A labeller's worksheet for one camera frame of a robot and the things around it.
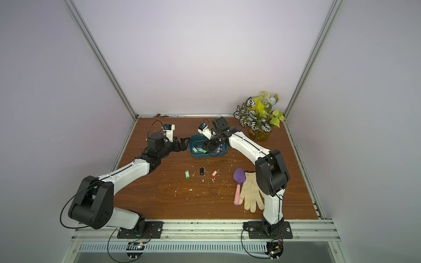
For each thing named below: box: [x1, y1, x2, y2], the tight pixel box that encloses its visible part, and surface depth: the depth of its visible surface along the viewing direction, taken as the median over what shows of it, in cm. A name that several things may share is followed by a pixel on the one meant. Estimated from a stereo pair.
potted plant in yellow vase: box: [233, 91, 285, 142], surface depth 92 cm
